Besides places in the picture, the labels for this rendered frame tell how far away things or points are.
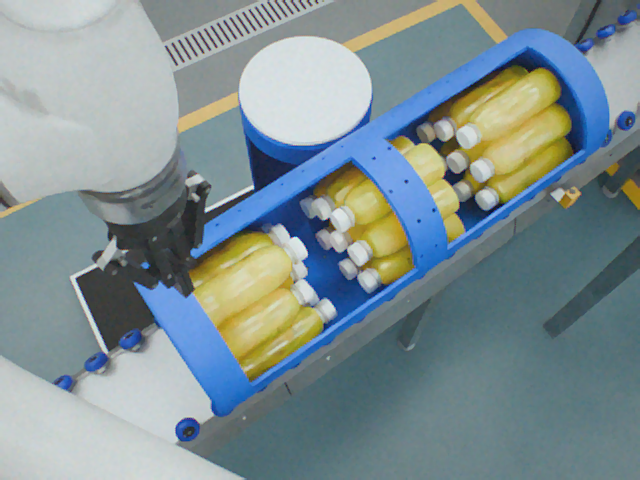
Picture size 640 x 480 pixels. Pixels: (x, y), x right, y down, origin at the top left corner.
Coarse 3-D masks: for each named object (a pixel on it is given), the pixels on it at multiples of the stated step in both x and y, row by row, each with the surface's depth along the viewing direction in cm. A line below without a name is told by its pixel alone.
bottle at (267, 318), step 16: (256, 304) 108; (272, 304) 108; (288, 304) 109; (304, 304) 111; (240, 320) 107; (256, 320) 107; (272, 320) 107; (288, 320) 109; (224, 336) 106; (240, 336) 106; (256, 336) 107; (272, 336) 109; (240, 352) 106
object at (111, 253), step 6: (114, 240) 58; (108, 246) 58; (114, 246) 58; (108, 252) 58; (114, 252) 58; (120, 252) 59; (102, 258) 59; (108, 258) 58; (114, 258) 59; (120, 258) 59; (102, 264) 59; (126, 264) 60; (102, 270) 59
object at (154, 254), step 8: (152, 240) 59; (160, 240) 61; (152, 248) 61; (160, 248) 62; (152, 256) 63; (160, 256) 64; (152, 264) 66; (160, 264) 65; (168, 264) 66; (160, 272) 66; (168, 272) 68
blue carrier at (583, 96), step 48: (528, 48) 120; (432, 96) 117; (576, 96) 117; (336, 144) 117; (384, 144) 111; (432, 144) 139; (576, 144) 132; (288, 192) 108; (384, 192) 107; (528, 192) 120; (432, 240) 111; (144, 288) 101; (336, 288) 128; (384, 288) 123; (192, 336) 98; (336, 336) 113; (240, 384) 103
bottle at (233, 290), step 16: (256, 256) 106; (272, 256) 106; (288, 256) 108; (224, 272) 106; (240, 272) 105; (256, 272) 105; (272, 272) 105; (288, 272) 108; (208, 288) 104; (224, 288) 103; (240, 288) 104; (256, 288) 105; (272, 288) 107; (208, 304) 102; (224, 304) 103; (240, 304) 104; (224, 320) 105
